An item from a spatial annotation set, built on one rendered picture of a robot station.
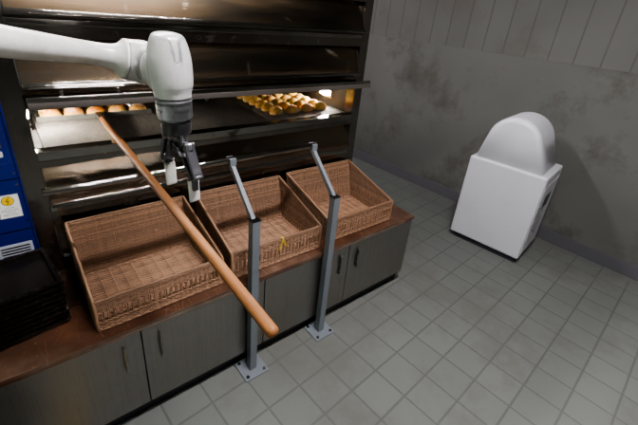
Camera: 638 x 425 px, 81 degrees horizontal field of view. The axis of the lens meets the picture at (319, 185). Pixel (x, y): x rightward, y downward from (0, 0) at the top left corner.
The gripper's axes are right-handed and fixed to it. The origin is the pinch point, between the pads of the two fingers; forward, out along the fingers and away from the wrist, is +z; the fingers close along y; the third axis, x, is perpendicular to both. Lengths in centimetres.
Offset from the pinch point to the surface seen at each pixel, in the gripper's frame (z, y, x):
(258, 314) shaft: 13.4, 42.2, -5.0
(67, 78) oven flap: -17, -86, -3
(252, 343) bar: 113, -24, 40
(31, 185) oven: 27, -91, -24
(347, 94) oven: 4, -75, 160
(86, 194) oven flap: 36, -87, -6
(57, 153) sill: 14, -89, -12
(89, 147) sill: 14, -88, 0
